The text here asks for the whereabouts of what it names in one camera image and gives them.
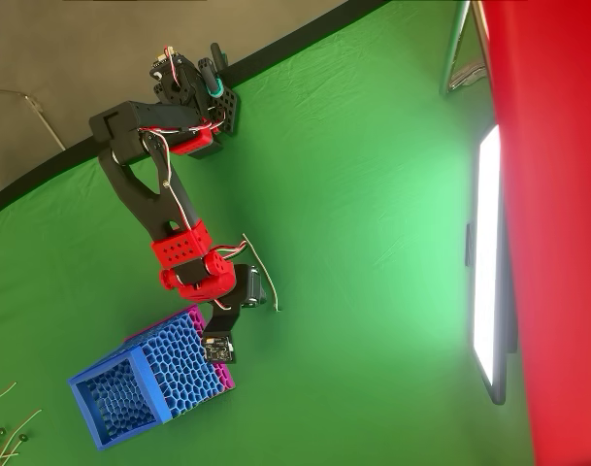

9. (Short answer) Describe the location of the thin beige stick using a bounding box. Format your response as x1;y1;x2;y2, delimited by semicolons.
241;232;280;314

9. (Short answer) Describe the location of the blue and pink mesh basket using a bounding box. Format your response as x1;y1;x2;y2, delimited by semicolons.
67;304;237;451

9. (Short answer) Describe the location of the green cloth with black edge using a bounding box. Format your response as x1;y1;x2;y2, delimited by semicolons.
0;0;537;466

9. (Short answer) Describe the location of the black and teal clamp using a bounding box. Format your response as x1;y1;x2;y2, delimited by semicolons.
197;42;228;101

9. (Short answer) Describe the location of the flat LED light panel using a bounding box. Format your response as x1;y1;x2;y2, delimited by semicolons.
464;123;519;407

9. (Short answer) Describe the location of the pile of beige sticks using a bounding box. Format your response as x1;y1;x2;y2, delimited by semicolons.
0;409;44;457

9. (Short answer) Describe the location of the chrome tube stand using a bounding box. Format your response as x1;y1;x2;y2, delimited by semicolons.
439;0;493;98

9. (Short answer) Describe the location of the looped servo cable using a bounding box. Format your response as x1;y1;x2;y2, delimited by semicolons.
211;240;248;259

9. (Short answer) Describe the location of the wrist camera board on mount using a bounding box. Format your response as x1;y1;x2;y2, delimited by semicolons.
201;303;239;365

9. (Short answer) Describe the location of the long servo cable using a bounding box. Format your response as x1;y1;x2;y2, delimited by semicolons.
138;124;226;230

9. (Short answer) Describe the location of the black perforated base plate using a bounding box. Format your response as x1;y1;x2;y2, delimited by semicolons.
197;86;242;160

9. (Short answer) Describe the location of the grey floor cable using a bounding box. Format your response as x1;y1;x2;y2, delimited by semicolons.
0;86;68;152

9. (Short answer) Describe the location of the large red post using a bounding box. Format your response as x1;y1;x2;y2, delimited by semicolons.
478;0;591;466

